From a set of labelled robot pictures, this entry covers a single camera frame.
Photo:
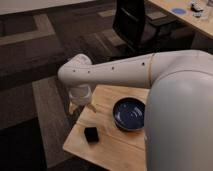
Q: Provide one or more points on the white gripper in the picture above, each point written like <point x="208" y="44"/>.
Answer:
<point x="80" y="95"/>

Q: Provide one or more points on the dark blue ceramic bowl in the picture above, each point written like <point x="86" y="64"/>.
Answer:
<point x="128" y="114"/>

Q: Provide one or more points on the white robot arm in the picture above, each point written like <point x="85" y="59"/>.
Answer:
<point x="179" y="107"/>

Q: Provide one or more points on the small black box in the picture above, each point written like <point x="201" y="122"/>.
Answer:
<point x="91" y="134"/>

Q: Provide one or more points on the black office chair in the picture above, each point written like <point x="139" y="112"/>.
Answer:
<point x="140" y="25"/>

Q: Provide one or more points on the blue round coaster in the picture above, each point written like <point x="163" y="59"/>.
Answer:
<point x="178" y="11"/>

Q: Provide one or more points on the wooden desk in background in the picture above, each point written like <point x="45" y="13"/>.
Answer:
<point x="203" y="25"/>

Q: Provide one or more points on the small objects on desk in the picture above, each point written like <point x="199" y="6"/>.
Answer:
<point x="197" y="9"/>

